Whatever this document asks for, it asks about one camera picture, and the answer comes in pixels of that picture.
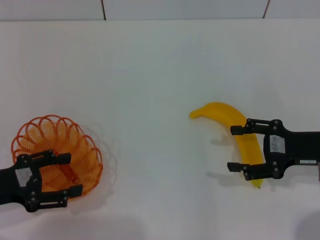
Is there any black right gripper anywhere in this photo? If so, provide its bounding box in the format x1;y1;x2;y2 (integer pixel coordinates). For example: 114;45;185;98
226;118;320;182

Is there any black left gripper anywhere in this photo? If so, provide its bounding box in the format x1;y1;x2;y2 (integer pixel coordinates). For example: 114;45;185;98
0;149;84;214

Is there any yellow banana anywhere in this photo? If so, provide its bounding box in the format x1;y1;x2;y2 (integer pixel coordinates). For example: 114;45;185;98
189;101;265;189

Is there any orange wire basket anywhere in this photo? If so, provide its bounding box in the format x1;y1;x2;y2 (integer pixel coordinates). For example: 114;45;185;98
11;114;104;199

